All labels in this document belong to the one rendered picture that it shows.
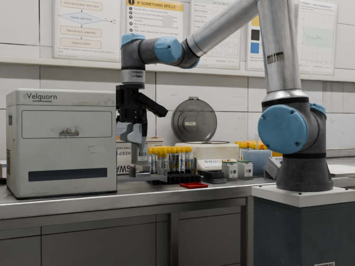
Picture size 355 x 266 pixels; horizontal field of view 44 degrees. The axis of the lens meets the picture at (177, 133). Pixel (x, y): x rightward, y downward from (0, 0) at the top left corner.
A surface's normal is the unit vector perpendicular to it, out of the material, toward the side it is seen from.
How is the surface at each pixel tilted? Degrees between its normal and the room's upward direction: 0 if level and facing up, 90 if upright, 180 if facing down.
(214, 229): 90
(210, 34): 107
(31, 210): 90
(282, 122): 97
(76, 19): 93
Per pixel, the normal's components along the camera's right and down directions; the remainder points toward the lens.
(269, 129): -0.51, 0.15
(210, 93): 0.45, 0.03
